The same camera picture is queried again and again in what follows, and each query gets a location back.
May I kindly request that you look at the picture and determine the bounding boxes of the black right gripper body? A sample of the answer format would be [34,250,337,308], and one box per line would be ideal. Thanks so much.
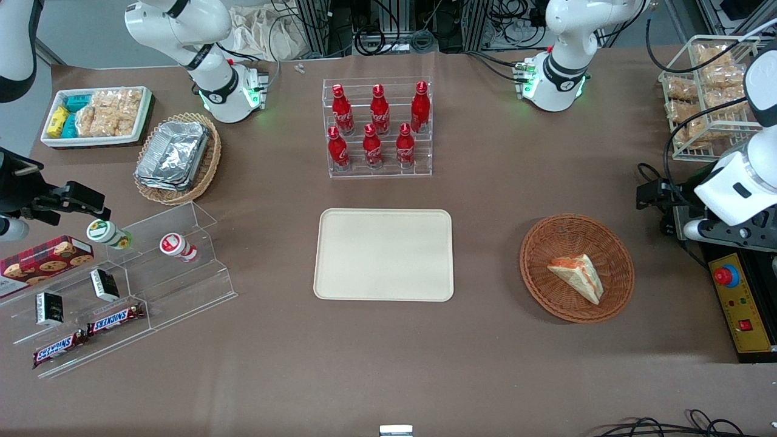
[0,149,47,219]

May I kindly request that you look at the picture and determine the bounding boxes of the triangle sandwich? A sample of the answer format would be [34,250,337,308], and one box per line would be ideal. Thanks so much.
[548,254,605,305]

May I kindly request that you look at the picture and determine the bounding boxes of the white rectangular snack tray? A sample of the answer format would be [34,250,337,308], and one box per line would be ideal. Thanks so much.
[41,86,154,148]

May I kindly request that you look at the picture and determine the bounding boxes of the oval light wicker basket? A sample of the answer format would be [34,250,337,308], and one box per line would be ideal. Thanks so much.
[134,112,222,206]

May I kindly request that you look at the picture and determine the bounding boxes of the round brown wicker basket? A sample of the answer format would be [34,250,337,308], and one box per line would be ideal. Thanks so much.
[520,214,636,324]

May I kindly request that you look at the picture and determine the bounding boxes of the beige plastic tray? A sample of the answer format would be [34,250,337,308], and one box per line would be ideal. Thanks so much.
[313,209,455,302]

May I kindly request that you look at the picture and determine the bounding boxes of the grey metal plate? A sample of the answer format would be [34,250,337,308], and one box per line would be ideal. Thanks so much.
[660,203,708,239]

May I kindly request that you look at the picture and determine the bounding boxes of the green lid yogurt cup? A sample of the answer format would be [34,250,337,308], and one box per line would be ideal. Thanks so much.
[86,219,133,251]

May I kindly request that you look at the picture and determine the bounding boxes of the red plaid cookie box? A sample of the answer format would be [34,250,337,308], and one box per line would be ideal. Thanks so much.
[0,235,95,298]

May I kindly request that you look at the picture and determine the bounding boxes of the clear fried snack packet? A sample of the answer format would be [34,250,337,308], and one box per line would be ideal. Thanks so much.
[694,42,733,66]
[673,120,711,148]
[707,86,753,116]
[667,78,699,101]
[701,64,746,90]
[667,100,699,124]

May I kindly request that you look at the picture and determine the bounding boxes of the clear rice cracker packet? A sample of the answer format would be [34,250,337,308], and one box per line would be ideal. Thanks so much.
[91,91,120,138]
[75,106,98,138]
[115,89,144,136]

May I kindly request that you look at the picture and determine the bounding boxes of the yellow snack box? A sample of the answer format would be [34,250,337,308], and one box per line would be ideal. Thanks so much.
[47,106,70,138]

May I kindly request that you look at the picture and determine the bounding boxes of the small black white box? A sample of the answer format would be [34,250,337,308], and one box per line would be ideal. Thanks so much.
[90,268,120,302]
[35,292,65,327]

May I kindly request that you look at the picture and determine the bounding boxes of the stacked foil containers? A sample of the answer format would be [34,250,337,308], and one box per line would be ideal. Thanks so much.
[135,121,211,192]

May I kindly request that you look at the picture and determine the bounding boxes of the red lid yogurt cup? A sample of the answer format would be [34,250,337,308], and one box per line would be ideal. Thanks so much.
[160,233,199,263]

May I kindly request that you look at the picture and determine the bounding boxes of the black yellow emergency stop box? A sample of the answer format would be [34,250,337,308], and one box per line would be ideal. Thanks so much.
[698,240,777,364]

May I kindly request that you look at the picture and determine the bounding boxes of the snickers chocolate bar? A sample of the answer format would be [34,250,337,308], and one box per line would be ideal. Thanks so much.
[33,330,89,369]
[87,302,146,336]

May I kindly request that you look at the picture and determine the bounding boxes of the clear acrylic stepped stand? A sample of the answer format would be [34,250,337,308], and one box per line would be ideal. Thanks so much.
[0,202,238,379]

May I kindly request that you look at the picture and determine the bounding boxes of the clear acrylic bottle rack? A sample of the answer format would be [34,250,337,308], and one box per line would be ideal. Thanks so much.
[322,77,433,178]

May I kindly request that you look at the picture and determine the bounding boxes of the red cola bottle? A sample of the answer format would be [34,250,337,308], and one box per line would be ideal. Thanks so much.
[370,84,391,135]
[331,84,355,135]
[396,123,416,169]
[363,123,384,170]
[411,81,431,134]
[328,126,350,171]

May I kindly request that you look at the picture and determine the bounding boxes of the beige cloth bag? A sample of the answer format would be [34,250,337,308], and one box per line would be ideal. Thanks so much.
[231,5,311,61]

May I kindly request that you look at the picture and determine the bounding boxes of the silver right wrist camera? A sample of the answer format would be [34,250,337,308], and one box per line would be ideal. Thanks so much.
[0,217,29,242]

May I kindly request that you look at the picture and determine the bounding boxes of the white wire rack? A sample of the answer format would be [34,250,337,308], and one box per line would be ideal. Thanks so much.
[659,35,767,163]

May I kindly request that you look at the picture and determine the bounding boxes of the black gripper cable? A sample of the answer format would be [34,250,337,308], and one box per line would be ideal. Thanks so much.
[663,96,762,202]

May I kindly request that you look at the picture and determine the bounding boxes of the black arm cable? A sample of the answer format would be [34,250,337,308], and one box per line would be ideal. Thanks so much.
[645,17,759,74]

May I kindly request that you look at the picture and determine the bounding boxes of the black floor cables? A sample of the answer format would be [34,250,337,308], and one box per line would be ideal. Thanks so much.
[592,410,762,437]

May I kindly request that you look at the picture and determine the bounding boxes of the black cable bundle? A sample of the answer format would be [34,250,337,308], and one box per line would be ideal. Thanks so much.
[354,21,439,56]

